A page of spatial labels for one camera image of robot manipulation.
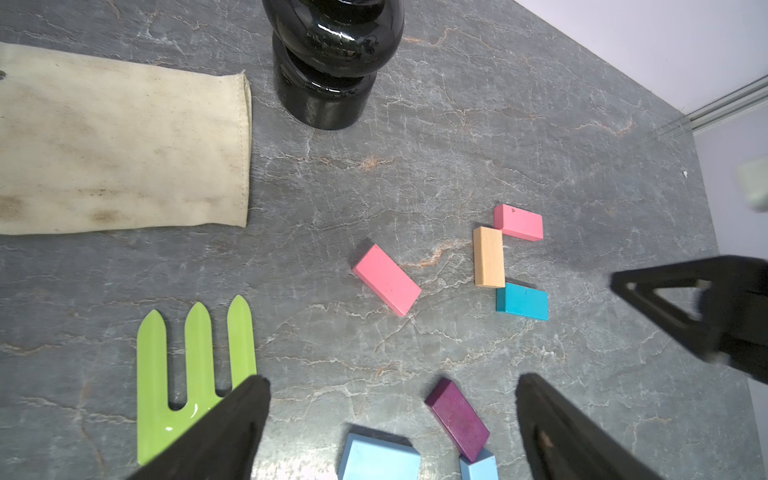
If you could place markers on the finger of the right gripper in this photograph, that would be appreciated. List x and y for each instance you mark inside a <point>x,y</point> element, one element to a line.
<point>716,308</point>

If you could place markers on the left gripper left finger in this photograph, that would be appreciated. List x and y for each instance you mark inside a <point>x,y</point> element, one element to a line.
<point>223,443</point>

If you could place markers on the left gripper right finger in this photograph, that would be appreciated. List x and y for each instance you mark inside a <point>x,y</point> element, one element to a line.
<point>561,442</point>

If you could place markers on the light blue block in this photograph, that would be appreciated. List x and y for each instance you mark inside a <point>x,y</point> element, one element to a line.
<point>374,454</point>
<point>483,468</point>

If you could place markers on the teal block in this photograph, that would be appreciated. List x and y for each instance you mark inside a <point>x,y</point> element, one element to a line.
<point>523,301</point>

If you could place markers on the pink block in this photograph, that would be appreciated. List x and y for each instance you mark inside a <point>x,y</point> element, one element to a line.
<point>388,281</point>
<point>518,223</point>

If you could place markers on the tan wooden block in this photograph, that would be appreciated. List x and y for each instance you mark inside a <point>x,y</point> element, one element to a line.
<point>488,258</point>

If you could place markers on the purple block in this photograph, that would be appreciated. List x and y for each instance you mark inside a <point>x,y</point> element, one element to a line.
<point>459,419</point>

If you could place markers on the beige garden glove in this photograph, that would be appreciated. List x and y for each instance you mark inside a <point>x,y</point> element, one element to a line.
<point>90,144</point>

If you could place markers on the green garden fork wooden handle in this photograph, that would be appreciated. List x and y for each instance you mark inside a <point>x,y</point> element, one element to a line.
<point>158,426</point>

